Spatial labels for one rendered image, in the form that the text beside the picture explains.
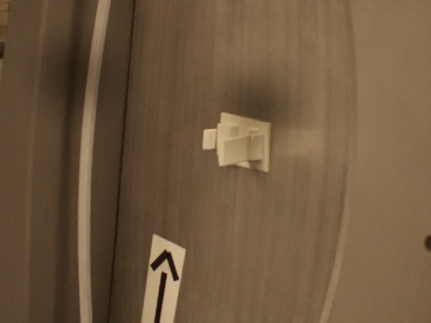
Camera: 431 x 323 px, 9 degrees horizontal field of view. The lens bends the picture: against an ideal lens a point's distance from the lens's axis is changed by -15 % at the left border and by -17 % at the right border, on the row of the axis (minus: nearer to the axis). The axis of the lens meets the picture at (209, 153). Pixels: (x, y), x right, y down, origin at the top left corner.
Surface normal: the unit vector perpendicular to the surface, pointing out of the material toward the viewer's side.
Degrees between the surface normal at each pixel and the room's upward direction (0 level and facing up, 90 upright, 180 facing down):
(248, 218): 90
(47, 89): 89
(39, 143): 93
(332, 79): 90
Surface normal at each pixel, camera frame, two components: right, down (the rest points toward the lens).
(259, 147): 0.70, 0.16
